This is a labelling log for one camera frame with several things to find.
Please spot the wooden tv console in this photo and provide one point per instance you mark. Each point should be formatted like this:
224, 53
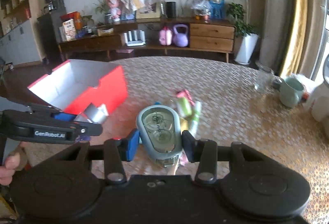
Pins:
207, 36

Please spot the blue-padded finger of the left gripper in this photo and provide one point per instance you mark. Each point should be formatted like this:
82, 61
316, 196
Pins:
86, 127

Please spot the colourful snack box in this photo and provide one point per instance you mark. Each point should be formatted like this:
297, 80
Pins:
69, 29

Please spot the red white cardboard box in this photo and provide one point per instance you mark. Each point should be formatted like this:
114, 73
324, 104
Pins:
75, 84

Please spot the silver tape roll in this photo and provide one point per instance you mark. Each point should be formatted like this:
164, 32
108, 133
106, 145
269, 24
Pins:
93, 114

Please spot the yellow curtain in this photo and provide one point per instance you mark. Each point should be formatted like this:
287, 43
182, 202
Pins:
296, 39

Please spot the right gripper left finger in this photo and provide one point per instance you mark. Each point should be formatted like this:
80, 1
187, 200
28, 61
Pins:
117, 151

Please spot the patterned lace tablecloth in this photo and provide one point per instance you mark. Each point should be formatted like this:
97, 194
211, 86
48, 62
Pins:
232, 111

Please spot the clear drinking glass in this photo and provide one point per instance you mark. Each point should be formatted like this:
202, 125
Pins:
264, 78

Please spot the green white tube bottle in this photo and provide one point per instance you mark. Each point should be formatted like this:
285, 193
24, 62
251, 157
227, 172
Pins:
189, 114

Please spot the pink binder clip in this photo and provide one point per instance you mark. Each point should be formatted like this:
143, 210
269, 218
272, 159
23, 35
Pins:
185, 93

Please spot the black cabinet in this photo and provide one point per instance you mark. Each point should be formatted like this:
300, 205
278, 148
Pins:
48, 25

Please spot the white jar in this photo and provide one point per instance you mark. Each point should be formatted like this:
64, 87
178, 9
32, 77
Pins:
319, 102

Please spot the white wifi router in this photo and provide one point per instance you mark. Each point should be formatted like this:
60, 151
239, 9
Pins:
134, 38

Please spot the coffee machine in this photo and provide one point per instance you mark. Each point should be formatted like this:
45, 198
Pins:
52, 5

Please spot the pink toy case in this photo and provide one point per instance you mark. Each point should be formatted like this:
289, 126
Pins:
165, 36

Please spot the purple kettlebell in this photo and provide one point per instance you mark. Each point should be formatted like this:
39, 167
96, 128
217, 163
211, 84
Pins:
181, 39

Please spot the pale green ceramic mug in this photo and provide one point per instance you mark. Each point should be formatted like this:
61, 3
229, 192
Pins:
290, 92

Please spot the grey correction tape dispenser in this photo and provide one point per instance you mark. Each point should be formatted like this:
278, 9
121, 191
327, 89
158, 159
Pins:
160, 133

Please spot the pink doll figurine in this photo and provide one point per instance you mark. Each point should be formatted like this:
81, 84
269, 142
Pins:
114, 10

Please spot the framed picture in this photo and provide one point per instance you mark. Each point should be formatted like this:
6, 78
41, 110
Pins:
152, 11

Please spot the person's left hand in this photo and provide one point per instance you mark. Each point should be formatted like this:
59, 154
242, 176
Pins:
16, 161

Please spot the black cylindrical speaker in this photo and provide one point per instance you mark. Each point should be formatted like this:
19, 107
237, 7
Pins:
170, 10

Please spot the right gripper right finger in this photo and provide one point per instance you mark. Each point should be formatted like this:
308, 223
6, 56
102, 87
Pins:
203, 152

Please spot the blue plastic bag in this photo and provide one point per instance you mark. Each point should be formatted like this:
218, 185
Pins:
217, 10

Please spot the white plant pot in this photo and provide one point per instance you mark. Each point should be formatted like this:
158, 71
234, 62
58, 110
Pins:
246, 49

